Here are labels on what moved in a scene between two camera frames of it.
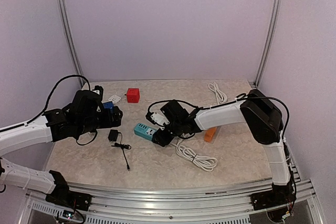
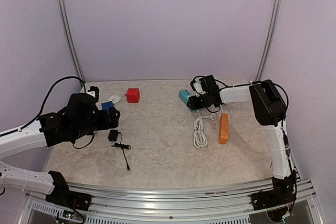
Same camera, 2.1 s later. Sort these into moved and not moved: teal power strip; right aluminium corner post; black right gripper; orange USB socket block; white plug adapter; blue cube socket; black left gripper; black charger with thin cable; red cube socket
Moved: orange USB socket block; teal power strip; black right gripper
Not moved: black left gripper; white plug adapter; right aluminium corner post; black charger with thin cable; blue cube socket; red cube socket
